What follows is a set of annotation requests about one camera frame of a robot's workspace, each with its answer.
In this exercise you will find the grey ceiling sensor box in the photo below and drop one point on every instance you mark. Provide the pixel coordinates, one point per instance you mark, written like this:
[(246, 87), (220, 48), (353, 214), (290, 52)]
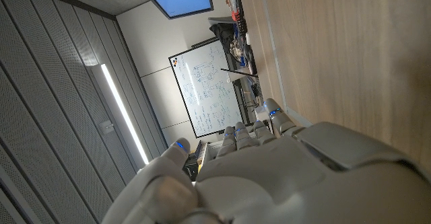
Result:
[(106, 127)]

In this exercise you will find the whiteboard with black frame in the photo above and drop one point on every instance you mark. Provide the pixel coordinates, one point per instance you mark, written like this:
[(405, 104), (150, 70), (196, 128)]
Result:
[(205, 89)]

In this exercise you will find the large black keyboard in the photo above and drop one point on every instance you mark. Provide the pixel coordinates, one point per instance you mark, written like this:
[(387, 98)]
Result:
[(256, 90)]

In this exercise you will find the dark laptop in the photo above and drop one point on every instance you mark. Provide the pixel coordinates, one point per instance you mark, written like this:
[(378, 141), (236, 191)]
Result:
[(240, 72)]

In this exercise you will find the white shelf cabinet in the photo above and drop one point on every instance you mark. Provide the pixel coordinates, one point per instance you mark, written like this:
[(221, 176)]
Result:
[(210, 150)]

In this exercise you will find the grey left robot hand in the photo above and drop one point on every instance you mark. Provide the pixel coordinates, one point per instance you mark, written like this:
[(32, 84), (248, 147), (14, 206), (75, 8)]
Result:
[(286, 183)]

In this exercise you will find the long ceiling light strip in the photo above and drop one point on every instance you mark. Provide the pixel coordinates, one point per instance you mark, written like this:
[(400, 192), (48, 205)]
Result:
[(123, 111)]

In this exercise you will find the small black keyboard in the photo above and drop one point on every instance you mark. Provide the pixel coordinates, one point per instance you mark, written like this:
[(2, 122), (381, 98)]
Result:
[(241, 22)]

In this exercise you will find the black jacket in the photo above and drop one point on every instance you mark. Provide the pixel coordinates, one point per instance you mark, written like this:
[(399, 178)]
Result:
[(224, 35)]

